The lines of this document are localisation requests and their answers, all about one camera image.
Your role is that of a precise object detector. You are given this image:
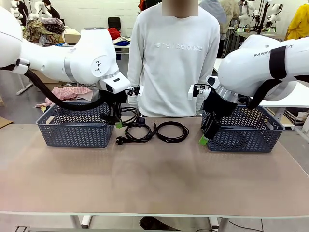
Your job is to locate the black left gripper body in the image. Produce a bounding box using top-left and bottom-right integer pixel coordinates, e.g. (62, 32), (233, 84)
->
(100, 89), (128, 105)

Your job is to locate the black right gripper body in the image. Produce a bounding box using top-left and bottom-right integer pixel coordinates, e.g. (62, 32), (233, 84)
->
(202, 90), (239, 121)

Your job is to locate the black power cable with plug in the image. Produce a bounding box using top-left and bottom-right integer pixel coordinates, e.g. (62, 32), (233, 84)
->
(100, 107), (147, 128)
(115, 123), (155, 146)

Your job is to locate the person right forearm white sleeve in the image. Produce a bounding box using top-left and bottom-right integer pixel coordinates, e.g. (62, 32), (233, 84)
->
(127, 72), (142, 108)

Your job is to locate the blue-grey plastic basket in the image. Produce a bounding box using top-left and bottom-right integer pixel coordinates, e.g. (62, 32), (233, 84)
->
(201, 105), (286, 154)
(36, 102), (115, 148)

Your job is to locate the pink checked cloth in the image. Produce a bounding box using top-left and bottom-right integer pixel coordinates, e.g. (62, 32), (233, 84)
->
(52, 86), (94, 101)

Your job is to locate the white background table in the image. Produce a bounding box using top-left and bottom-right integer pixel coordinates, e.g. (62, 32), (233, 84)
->
(114, 44), (131, 60)

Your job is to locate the white sweatshirt torso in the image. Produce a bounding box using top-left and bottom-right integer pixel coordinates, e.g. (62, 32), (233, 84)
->
(127, 4), (222, 118)

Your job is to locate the black chair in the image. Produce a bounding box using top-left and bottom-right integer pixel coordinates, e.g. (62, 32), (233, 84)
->
(108, 17), (121, 29)

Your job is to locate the beige cardboard box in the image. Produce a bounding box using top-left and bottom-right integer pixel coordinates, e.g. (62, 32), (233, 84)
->
(63, 28), (82, 44)

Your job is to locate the grey background workbench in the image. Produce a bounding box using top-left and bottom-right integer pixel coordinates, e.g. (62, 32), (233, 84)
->
(235, 30), (285, 41)

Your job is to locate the background person beige coat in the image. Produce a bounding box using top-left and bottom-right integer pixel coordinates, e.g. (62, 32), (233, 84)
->
(221, 0), (239, 37)

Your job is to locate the background person grey hood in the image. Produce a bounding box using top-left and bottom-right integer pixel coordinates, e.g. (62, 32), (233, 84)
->
(200, 0), (227, 25)

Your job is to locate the patterned clothes pile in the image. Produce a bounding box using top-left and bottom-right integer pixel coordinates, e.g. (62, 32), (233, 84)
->
(23, 18), (66, 44)

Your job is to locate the black tripod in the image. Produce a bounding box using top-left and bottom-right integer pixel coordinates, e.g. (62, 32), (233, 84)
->
(255, 2), (270, 34)

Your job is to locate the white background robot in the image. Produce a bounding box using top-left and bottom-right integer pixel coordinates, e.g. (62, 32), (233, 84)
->
(9, 0), (25, 25)
(239, 0), (258, 24)
(28, 0), (53, 20)
(265, 2), (284, 29)

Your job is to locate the blurred person head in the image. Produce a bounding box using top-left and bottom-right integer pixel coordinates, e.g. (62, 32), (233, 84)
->
(161, 0), (200, 18)

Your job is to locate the black object under table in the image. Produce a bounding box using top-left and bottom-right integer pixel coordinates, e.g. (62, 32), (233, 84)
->
(139, 216), (184, 232)

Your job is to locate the yellow garment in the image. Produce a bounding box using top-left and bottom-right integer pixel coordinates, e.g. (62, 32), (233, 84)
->
(284, 3), (309, 41)

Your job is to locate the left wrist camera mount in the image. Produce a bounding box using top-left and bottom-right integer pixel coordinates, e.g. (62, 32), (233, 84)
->
(125, 85), (141, 96)

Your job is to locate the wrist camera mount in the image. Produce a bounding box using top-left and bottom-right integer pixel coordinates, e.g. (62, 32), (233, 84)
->
(125, 85), (141, 96)
(187, 83), (206, 101)

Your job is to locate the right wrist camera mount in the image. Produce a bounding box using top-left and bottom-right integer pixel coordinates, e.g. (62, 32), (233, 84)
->
(187, 83), (206, 101)

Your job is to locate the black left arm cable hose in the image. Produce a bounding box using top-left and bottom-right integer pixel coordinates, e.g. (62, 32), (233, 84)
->
(24, 69), (113, 112)

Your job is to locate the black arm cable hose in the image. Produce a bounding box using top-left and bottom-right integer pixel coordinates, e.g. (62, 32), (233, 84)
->
(247, 74), (309, 110)
(24, 69), (113, 112)

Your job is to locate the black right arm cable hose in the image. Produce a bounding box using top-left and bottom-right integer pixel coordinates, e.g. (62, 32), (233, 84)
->
(247, 74), (309, 110)

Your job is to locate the black strap on right arm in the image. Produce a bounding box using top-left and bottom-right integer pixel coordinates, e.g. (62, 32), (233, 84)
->
(269, 45), (290, 79)

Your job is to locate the white table frame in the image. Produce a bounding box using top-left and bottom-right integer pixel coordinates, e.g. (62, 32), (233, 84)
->
(0, 211), (309, 232)

